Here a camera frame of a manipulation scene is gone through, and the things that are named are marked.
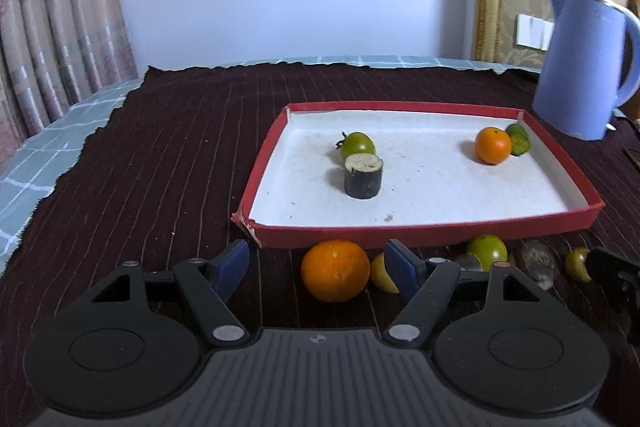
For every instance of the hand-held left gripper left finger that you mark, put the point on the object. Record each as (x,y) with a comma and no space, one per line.
(230,269)

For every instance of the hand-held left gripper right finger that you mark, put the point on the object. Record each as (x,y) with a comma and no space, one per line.
(402,269)

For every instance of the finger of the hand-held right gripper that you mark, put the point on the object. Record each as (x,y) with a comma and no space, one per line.
(615,274)

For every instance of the yellow longan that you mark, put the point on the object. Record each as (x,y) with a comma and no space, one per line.
(576,264)

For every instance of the dark sugarcane piece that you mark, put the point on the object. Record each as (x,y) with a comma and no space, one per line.
(470,263)
(363,182)

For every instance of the small orange mandarin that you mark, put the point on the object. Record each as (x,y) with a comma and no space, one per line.
(332,272)

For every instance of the red cardboard tray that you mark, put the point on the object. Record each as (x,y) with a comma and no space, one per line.
(440,192)

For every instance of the green tomato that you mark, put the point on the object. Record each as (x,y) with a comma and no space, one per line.
(487,249)
(357,144)

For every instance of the large orange mandarin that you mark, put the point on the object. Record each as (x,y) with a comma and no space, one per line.
(492,147)

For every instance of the green lime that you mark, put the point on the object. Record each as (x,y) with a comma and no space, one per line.
(520,142)

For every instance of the yellow lemon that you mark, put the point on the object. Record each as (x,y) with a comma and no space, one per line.
(381,274)

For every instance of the brown water chestnut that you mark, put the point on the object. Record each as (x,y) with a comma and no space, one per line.
(537,262)

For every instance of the dark striped cloth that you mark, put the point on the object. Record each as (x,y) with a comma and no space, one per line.
(175,147)

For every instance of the blue electric kettle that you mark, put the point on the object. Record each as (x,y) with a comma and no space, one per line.
(575,72)

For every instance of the pink patterned curtain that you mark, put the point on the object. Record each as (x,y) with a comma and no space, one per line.
(50,32)

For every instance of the white wall socket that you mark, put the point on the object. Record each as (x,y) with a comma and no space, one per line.
(534,31)

